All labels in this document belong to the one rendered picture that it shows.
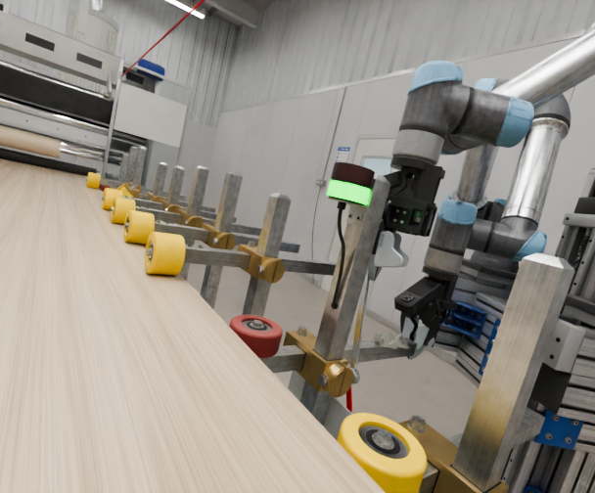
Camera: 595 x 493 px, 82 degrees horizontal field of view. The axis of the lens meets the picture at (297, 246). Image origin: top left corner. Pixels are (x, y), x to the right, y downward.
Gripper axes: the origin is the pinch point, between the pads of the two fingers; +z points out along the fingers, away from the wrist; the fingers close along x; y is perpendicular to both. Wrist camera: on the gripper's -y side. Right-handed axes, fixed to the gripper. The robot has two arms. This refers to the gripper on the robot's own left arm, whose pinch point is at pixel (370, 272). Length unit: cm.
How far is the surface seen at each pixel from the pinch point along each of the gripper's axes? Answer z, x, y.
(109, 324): 10.7, -36.0, -17.0
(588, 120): -115, 264, 32
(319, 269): 6.3, 17.9, -19.8
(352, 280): 0.5, -9.9, 1.2
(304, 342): 13.7, -8.7, -4.7
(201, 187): -6, 17, -69
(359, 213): -9.6, -10.7, -0.2
